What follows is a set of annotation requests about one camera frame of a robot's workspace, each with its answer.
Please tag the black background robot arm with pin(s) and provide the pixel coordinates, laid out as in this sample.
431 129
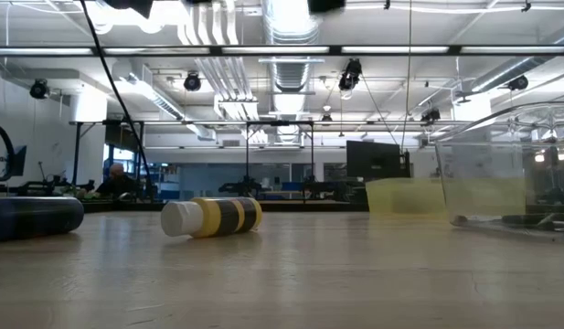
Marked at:
245 186

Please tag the black ceiling spotlight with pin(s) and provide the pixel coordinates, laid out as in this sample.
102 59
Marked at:
192 82
518 82
39 89
430 115
350 75

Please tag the silver ceiling air duct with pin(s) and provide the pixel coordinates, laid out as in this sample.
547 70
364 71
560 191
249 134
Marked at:
290 73

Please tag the black background workstation frame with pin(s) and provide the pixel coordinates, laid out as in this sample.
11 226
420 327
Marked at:
272 123
126 122

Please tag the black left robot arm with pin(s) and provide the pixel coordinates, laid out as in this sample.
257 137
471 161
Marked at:
130 7

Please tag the black overhead light bar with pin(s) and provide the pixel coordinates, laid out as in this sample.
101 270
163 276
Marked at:
335 50

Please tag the yellow plastic bin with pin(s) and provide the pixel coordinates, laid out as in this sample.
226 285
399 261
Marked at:
400 196

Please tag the blue paint bottle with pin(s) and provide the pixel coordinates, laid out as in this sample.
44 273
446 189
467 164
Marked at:
35 219

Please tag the clear plastic tray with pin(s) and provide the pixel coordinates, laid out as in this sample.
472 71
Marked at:
492 137

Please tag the black monitor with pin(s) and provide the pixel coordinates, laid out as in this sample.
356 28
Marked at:
373 160

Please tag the yellow paint bottle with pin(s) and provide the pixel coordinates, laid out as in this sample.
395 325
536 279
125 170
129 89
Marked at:
217 217

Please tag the black aluminium table frame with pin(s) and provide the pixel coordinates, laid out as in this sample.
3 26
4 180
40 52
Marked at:
309 206

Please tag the person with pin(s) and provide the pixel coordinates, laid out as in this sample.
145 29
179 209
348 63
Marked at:
117 185

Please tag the small blue screen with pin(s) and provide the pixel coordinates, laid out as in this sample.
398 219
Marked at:
21 160

